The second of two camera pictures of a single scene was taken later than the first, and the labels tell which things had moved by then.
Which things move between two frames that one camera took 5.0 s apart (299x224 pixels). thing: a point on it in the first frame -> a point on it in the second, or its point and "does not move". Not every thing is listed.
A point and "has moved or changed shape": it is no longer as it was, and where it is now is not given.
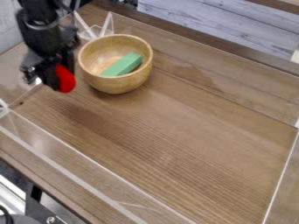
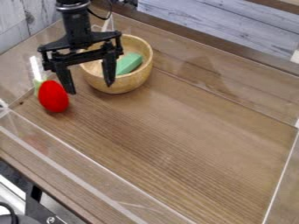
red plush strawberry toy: x=67 y=79 has moved or changed shape
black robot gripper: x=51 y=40 -> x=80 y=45
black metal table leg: x=35 y=208 does not move
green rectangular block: x=125 y=66 does not move
